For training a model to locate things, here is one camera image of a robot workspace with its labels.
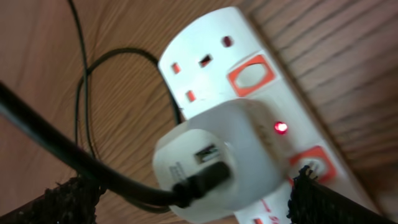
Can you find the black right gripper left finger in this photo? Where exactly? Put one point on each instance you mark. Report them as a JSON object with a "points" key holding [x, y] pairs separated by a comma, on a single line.
{"points": [[73, 202]]}

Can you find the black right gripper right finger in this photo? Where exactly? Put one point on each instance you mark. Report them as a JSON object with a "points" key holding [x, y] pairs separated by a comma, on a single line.
{"points": [[313, 203]]}

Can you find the white charger plug adapter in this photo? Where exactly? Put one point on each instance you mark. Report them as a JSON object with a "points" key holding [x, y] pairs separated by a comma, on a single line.
{"points": [[229, 154]]}

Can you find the white power strip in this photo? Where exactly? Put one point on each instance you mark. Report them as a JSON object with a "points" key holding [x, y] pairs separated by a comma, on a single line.
{"points": [[219, 58]]}

